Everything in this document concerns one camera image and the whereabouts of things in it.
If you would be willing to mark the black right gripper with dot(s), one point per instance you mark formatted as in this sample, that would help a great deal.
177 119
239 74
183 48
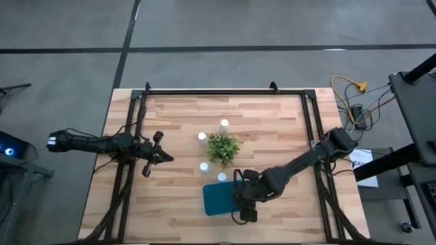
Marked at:
250 187

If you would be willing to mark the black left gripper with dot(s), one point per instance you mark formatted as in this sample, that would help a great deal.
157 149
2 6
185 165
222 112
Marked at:
149 153

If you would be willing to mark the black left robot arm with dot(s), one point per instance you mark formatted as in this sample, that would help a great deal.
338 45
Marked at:
85 143

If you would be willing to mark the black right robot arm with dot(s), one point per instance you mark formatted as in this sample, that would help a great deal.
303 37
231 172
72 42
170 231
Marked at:
306 156

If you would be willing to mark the teal plastic basket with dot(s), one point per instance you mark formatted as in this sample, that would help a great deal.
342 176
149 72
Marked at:
218 199

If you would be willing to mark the green plant in white pot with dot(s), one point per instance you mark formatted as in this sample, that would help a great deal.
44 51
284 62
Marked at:
222 149

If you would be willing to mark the white printed paper sheet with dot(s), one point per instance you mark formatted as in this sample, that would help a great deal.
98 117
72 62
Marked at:
368 170

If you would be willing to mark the grey metal stand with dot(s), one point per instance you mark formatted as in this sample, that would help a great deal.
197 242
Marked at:
41 171

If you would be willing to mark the black power strip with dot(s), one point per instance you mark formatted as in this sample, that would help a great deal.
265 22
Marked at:
358 115

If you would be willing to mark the black computer with blue light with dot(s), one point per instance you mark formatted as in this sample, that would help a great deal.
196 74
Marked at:
13 146

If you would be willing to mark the black tripod leg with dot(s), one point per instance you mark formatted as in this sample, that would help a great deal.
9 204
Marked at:
20 86

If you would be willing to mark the black desk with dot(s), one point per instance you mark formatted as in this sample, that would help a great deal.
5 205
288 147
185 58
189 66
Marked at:
415 112

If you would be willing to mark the black pole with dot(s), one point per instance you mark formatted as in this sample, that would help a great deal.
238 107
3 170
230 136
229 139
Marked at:
422 67

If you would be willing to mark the black aluminium table frame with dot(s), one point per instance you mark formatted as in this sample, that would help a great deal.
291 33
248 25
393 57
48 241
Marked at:
221 92

